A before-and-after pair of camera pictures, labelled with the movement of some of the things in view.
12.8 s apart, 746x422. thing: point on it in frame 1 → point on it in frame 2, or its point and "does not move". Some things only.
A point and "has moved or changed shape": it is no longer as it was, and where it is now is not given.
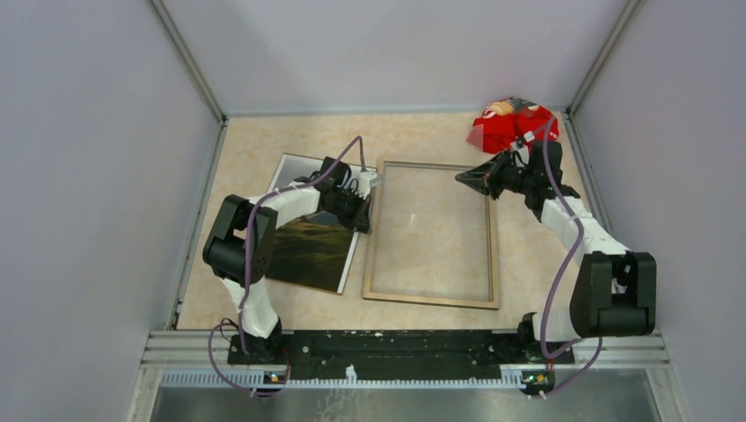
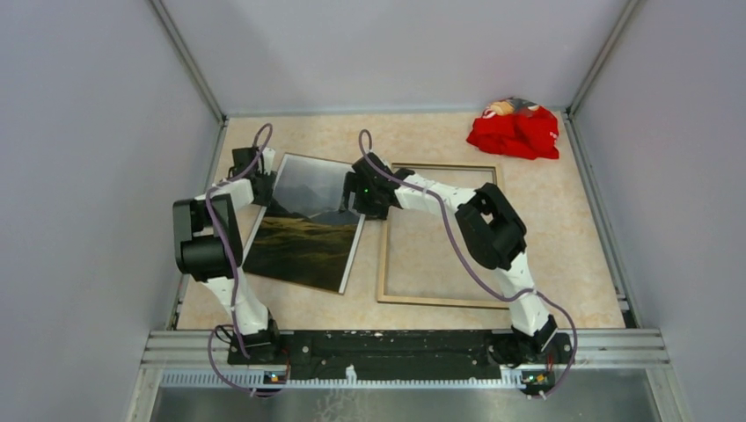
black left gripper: [360, 220] → [269, 182]
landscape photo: [313, 251] does not move
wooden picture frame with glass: [433, 238] has moved or changed shape
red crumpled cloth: [505, 120] does not move
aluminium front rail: [603, 359] does not move
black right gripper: [485, 178] → [354, 184]
